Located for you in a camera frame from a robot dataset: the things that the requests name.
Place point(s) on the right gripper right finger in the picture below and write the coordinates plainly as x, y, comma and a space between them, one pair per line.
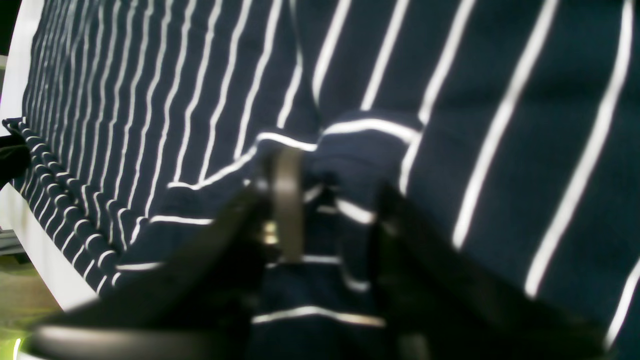
440, 304

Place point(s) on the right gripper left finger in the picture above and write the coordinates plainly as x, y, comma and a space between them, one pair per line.
198, 304

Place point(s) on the black white striped T-shirt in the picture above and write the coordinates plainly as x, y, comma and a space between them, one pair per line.
513, 125

